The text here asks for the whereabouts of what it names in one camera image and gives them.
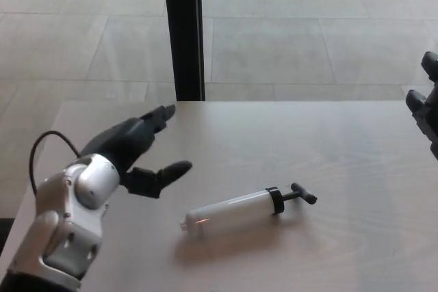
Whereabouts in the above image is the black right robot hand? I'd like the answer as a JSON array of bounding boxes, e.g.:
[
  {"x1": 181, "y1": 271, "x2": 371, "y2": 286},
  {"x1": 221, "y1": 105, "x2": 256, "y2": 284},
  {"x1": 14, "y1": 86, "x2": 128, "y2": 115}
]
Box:
[{"x1": 405, "y1": 51, "x2": 438, "y2": 161}]

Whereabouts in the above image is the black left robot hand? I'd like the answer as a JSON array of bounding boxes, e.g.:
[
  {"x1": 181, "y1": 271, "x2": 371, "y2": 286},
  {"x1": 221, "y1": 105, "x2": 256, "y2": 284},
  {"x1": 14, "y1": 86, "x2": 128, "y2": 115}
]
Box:
[{"x1": 80, "y1": 103, "x2": 193, "y2": 200}]

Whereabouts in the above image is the white air pump black handle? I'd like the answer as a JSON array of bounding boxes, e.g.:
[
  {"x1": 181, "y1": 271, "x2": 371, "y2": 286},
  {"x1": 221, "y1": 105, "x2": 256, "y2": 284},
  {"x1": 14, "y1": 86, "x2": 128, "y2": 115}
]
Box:
[{"x1": 180, "y1": 182, "x2": 318, "y2": 239}]

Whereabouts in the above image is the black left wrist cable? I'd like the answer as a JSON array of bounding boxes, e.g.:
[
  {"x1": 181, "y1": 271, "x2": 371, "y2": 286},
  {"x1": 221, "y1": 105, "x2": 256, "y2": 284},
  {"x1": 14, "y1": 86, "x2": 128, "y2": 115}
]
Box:
[{"x1": 29, "y1": 130, "x2": 81, "y2": 194}]

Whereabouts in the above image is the black vertical window post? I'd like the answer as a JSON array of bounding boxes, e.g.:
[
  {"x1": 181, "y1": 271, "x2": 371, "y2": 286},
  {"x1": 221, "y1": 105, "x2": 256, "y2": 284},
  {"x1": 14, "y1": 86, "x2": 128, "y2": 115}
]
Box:
[{"x1": 162, "y1": 0, "x2": 206, "y2": 102}]

